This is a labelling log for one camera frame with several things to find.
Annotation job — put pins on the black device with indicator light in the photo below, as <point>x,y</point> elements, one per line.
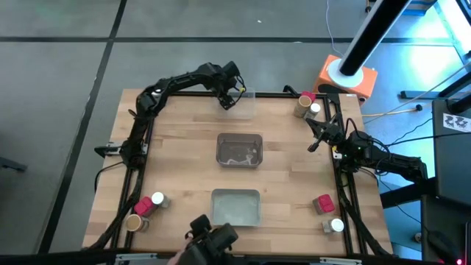
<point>441,244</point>

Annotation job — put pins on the black metal table frame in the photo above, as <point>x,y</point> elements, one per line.
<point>276,94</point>

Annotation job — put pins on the light grey plastic bin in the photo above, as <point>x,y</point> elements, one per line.
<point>235,208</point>

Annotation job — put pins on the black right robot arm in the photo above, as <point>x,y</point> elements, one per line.
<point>397,162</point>

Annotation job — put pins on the person's hand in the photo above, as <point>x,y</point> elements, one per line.
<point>179,258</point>

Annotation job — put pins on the black frame clamp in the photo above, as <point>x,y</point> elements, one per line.
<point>290,90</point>

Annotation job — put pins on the clear plastic bin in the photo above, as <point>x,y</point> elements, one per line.
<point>246,110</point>

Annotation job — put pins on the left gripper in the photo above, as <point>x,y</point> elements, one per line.
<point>225,87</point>

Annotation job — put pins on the white-lid spice jar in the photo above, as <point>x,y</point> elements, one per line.
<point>314,109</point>
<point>336,225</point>
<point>158,198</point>

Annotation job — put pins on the black rig beam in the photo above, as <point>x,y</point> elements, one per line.
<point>73,258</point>

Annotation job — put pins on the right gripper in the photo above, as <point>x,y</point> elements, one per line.
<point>330,132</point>

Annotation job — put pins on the black pole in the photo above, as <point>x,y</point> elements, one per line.
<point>371,33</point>

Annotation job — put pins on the white round disc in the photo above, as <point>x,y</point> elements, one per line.
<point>347,80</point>

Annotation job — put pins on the black computer case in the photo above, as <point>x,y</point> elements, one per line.
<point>452,165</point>

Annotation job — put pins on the black diagonal beam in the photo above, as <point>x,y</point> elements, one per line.
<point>404,193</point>

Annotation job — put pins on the black furniture foot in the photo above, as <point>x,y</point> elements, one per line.
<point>13,164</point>

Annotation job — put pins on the silver bracket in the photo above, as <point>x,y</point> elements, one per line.
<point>136,256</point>
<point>340,261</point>

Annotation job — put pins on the black cabinet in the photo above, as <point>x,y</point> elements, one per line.
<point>441,217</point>

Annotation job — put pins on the orange box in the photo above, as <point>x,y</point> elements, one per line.
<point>368,82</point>

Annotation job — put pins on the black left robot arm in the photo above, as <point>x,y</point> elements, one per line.
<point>147,103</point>

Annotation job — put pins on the black handheld device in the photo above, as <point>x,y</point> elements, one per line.
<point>213,239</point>

